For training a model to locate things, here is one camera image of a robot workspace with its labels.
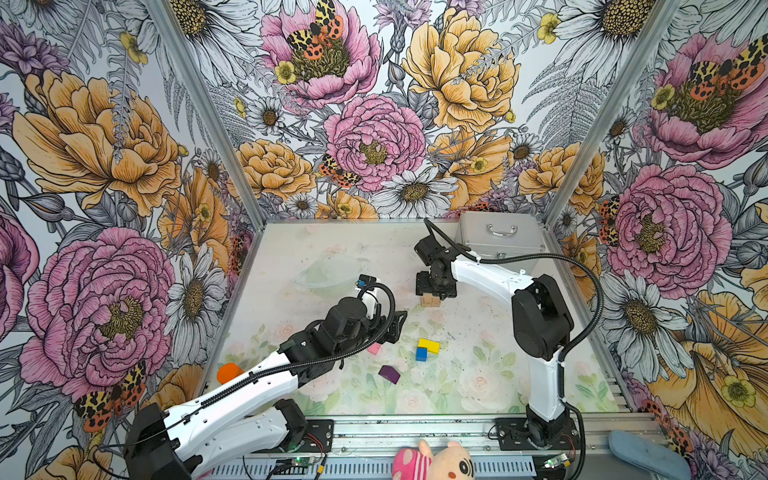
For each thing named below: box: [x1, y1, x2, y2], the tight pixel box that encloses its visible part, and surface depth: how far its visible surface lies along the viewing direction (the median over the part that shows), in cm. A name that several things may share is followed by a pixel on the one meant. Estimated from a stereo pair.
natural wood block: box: [421, 293, 441, 307], surface depth 97 cm
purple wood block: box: [378, 365, 401, 385], surface depth 85 cm
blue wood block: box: [416, 347, 429, 362], surface depth 89 cm
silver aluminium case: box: [455, 211, 547, 260], surface depth 100 cm
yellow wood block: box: [418, 338, 441, 355], surface depth 91 cm
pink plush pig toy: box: [392, 440, 475, 480], surface depth 66 cm
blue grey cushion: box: [608, 430, 692, 480], surface depth 71 cm
